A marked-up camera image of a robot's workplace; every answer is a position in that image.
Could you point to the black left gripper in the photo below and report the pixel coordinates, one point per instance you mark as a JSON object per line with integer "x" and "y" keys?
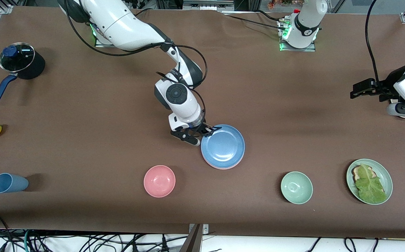
{"x": 388, "y": 83}

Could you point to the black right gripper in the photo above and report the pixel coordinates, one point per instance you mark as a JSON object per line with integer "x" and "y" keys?
{"x": 203, "y": 128}

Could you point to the blue plate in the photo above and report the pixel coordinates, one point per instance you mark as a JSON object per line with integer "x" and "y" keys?
{"x": 223, "y": 147}

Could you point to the pink plate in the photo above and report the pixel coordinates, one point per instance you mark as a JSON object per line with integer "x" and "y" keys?
{"x": 222, "y": 168}

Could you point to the small pink bowl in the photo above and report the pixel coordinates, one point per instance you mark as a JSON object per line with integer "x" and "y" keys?
{"x": 159, "y": 181}

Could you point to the brown table cover cloth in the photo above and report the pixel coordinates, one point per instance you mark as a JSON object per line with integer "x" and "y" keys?
{"x": 276, "y": 105}

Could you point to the bread slice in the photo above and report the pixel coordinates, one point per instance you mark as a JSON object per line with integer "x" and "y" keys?
{"x": 355, "y": 171}

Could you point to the green plate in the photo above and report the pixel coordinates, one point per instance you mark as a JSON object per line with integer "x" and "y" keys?
{"x": 384, "y": 175}

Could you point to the green lettuce leaf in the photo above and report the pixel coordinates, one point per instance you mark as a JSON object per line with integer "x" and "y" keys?
{"x": 370, "y": 189}

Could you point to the small green bowl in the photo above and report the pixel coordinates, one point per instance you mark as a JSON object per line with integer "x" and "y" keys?
{"x": 296, "y": 187}

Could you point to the dark triangular strut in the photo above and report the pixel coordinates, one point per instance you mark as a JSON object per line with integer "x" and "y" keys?
{"x": 192, "y": 243}

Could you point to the orange plant decoration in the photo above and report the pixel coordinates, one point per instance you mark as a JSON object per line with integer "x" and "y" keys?
{"x": 283, "y": 3}

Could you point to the glass lid with blue knob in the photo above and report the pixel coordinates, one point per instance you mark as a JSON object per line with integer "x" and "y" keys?
{"x": 20, "y": 57}

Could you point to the blue cup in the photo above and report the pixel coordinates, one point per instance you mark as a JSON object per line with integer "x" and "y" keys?
{"x": 10, "y": 183}

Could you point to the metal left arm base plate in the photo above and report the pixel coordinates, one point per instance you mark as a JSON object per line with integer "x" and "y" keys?
{"x": 307, "y": 49}

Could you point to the small metal table bracket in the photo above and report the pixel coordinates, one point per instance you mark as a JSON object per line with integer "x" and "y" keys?
{"x": 205, "y": 229}

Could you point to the grey metal frame box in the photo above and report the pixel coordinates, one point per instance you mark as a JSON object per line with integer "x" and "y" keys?
{"x": 207, "y": 4}

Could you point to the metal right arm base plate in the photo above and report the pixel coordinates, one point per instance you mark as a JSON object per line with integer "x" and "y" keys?
{"x": 99, "y": 43}

